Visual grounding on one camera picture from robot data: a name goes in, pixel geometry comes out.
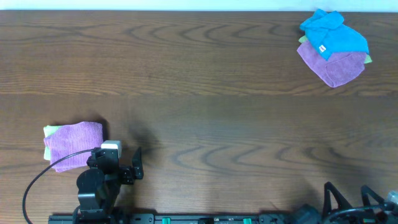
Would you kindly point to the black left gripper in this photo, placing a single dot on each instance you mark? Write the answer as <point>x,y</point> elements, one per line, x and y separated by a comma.
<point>125,173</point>

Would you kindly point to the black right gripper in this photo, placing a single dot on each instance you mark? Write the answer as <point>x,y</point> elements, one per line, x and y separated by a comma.
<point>342,215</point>

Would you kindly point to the purple microfiber cloth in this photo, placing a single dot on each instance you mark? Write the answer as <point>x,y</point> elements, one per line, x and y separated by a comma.
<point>72,138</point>

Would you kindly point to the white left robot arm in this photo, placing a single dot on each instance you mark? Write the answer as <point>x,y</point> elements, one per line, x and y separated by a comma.
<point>100,185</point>

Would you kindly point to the folded light green cloth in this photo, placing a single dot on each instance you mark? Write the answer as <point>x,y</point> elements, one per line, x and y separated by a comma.
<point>48,131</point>

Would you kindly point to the purple cloth in pile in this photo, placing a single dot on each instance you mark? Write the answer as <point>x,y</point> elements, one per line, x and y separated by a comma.
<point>338,70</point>

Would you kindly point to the green cloth under pile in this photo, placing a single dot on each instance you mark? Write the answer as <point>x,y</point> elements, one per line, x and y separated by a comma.
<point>304,39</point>

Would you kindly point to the blue cloth with tag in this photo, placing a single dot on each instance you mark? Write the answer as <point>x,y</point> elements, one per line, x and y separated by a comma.
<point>328,35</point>

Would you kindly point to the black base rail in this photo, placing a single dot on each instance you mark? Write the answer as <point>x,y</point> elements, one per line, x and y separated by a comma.
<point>148,218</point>

